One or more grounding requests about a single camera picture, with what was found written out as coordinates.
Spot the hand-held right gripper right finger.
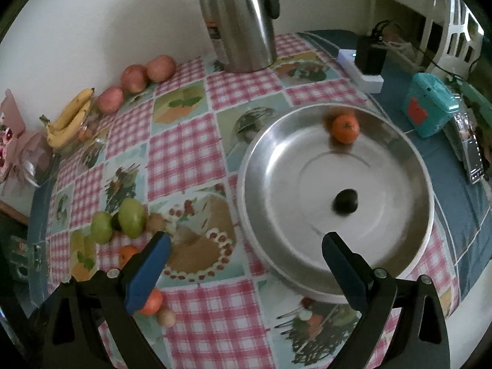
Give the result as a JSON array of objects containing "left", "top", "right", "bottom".
[{"left": 322, "top": 232, "right": 450, "bottom": 369}]

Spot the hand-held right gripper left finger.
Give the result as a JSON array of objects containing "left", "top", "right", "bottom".
[{"left": 42, "top": 232, "right": 172, "bottom": 369}]

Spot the orange tangerine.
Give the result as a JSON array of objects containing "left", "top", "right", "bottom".
[
  {"left": 138, "top": 288, "right": 164, "bottom": 316},
  {"left": 332, "top": 114, "right": 361, "bottom": 144},
  {"left": 119, "top": 245, "right": 140, "bottom": 269}
]

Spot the small brown fruit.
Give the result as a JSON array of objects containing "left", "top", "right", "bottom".
[{"left": 157, "top": 307, "right": 177, "bottom": 328}]

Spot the round steel basin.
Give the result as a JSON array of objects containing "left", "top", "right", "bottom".
[{"left": 236, "top": 104, "right": 437, "bottom": 304}]

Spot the brown kiwi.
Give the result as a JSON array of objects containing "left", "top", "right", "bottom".
[{"left": 146, "top": 212, "right": 168, "bottom": 235}]

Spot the large green guava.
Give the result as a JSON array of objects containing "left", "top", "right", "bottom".
[{"left": 117, "top": 198, "right": 147, "bottom": 239}]

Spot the small green guava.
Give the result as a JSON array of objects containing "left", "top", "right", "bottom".
[{"left": 91, "top": 211, "right": 114, "bottom": 245}]

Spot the blue cloth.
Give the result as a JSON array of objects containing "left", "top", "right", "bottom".
[{"left": 27, "top": 29, "right": 492, "bottom": 308}]

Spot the pink checkered fruit tablecloth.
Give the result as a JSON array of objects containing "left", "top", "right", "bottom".
[{"left": 46, "top": 31, "right": 462, "bottom": 369}]

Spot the clear plastic container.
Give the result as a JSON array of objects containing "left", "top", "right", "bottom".
[{"left": 7, "top": 234, "right": 44, "bottom": 279}]

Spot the clear glass bowl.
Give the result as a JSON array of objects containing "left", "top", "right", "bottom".
[{"left": 52, "top": 113, "right": 111, "bottom": 159}]

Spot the yellow banana bunch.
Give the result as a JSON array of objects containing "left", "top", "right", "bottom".
[{"left": 39, "top": 88, "right": 95, "bottom": 150}]

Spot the pink flower bouquet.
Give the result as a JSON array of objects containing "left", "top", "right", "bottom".
[{"left": 0, "top": 89, "right": 54, "bottom": 189}]

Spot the red apple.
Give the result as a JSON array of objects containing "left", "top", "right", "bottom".
[
  {"left": 121, "top": 64, "right": 150, "bottom": 94},
  {"left": 147, "top": 55, "right": 177, "bottom": 83},
  {"left": 95, "top": 87, "right": 125, "bottom": 115}
]

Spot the clear packaged phone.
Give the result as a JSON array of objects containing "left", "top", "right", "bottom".
[{"left": 448, "top": 111, "right": 485, "bottom": 184}]

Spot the teal plastic box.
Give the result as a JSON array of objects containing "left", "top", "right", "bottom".
[{"left": 400, "top": 72, "right": 461, "bottom": 139}]

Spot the white rectangular box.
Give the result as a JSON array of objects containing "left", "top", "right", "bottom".
[{"left": 338, "top": 48, "right": 384, "bottom": 94}]

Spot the black power adapter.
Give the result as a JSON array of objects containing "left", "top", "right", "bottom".
[{"left": 355, "top": 35, "right": 387, "bottom": 77}]

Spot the teal plastic object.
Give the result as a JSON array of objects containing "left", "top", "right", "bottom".
[{"left": 459, "top": 82, "right": 492, "bottom": 117}]

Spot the white plastic chair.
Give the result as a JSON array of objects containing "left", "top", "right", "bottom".
[{"left": 423, "top": 0, "right": 487, "bottom": 82}]

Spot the stainless steel thermos jug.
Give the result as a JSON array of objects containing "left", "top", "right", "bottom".
[{"left": 198, "top": 0, "right": 281, "bottom": 74}]

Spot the black cable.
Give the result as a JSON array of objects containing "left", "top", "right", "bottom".
[{"left": 370, "top": 20, "right": 464, "bottom": 83}]

